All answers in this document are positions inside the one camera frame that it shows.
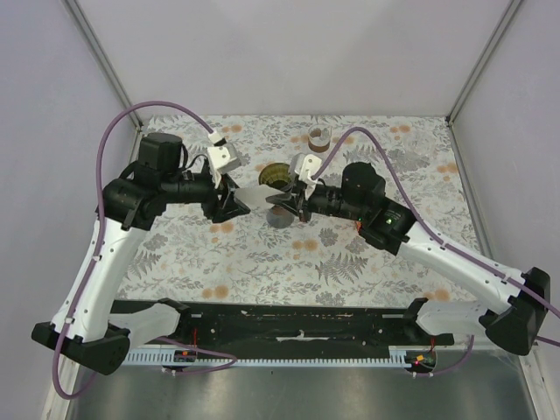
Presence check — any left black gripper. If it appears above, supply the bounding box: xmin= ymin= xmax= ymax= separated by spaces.
xmin=162 ymin=170 xmax=250 ymax=224

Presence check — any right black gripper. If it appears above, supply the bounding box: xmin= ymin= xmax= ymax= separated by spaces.
xmin=267 ymin=178 xmax=367 ymax=223

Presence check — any white paper coffee filter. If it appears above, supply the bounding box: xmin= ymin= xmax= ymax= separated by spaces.
xmin=234 ymin=185 xmax=283 ymax=210

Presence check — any green glass coffee dripper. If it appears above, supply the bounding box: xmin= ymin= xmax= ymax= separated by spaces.
xmin=258 ymin=163 xmax=292 ymax=193

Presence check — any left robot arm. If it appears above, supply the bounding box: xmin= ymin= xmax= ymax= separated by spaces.
xmin=31 ymin=133 xmax=249 ymax=375

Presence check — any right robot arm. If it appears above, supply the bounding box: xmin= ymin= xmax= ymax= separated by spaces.
xmin=258 ymin=162 xmax=550 ymax=355

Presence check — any floral patterned table mat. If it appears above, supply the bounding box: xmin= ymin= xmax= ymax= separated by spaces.
xmin=117 ymin=115 xmax=477 ymax=307

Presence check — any small glass beaker brown band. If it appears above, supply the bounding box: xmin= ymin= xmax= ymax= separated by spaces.
xmin=307 ymin=125 xmax=331 ymax=153

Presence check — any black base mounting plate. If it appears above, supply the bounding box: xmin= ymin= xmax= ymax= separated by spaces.
xmin=169 ymin=302 xmax=454 ymax=358

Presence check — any clear glass cup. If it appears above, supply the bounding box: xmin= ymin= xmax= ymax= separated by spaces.
xmin=403 ymin=131 xmax=434 ymax=158

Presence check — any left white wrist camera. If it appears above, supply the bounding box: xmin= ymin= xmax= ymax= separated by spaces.
xmin=206 ymin=131 xmax=242 ymax=188

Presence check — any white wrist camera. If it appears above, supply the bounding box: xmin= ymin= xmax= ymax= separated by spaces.
xmin=206 ymin=131 xmax=242 ymax=188
xmin=289 ymin=153 xmax=322 ymax=200

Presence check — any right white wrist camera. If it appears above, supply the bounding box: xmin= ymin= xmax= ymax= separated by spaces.
xmin=289 ymin=153 xmax=322 ymax=200

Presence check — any aluminium rail frame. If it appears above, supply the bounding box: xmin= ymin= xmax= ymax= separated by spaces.
xmin=63 ymin=311 xmax=540 ymax=349

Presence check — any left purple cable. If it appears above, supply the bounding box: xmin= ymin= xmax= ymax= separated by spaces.
xmin=52 ymin=101 xmax=238 ymax=400

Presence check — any purple cable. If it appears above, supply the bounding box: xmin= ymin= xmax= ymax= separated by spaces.
xmin=52 ymin=101 xmax=238 ymax=400
xmin=312 ymin=126 xmax=560 ymax=378

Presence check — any white slotted cable duct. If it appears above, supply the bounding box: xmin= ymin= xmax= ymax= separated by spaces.
xmin=121 ymin=346 xmax=412 ymax=368

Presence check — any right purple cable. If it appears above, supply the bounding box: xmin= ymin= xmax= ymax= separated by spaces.
xmin=312 ymin=126 xmax=560 ymax=378

